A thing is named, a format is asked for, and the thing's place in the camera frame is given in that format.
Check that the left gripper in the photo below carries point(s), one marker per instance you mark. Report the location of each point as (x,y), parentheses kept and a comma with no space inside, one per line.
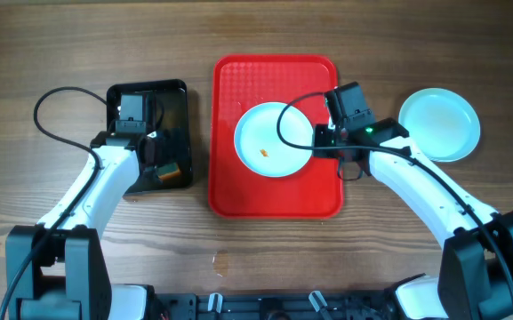
(164,140)

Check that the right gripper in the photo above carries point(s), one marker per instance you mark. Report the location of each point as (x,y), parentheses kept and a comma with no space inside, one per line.
(321,132)

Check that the green orange sponge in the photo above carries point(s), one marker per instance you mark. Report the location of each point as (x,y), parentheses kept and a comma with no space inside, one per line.
(168,171)

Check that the light blue plate top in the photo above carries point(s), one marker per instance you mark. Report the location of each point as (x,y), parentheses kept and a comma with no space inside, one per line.
(262,136)

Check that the light blue plate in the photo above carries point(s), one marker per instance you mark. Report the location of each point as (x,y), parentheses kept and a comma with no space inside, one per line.
(439,119)
(448,156)
(262,136)

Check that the light blue plate bottom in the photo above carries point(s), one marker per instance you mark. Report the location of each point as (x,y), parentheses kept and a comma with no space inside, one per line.
(448,156)

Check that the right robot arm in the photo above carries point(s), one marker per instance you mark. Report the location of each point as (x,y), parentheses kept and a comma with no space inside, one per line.
(475,279)

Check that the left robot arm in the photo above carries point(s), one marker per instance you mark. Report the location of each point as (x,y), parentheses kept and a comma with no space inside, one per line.
(56,269)

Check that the black water tray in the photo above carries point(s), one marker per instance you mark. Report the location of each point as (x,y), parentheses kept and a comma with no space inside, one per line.
(171,102)

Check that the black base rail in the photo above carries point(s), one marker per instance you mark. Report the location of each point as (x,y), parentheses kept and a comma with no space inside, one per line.
(357,305)

